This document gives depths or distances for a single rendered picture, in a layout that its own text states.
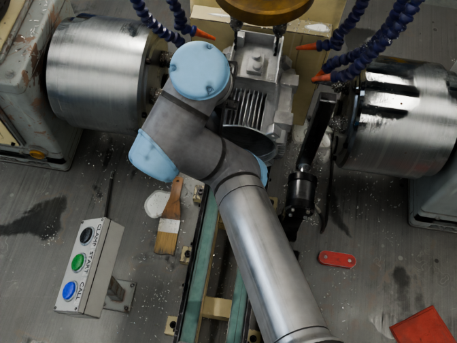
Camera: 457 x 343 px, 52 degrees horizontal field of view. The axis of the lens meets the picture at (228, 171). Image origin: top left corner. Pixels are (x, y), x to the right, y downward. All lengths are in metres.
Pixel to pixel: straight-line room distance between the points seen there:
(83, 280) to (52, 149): 0.43
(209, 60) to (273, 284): 0.29
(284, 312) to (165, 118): 0.29
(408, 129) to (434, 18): 0.76
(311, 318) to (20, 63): 0.72
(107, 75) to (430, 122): 0.63
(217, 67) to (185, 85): 0.05
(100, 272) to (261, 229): 0.35
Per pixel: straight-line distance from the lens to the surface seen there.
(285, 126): 0.96
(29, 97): 1.02
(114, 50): 0.96
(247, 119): 0.93
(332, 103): 0.79
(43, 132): 1.12
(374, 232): 1.20
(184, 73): 0.60
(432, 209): 1.16
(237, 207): 0.64
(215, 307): 1.05
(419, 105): 0.96
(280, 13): 0.78
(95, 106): 0.98
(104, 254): 0.86
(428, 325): 1.18
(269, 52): 1.01
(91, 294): 0.85
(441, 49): 1.59
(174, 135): 0.62
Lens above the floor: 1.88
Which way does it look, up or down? 64 degrees down
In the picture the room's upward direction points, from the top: 3 degrees clockwise
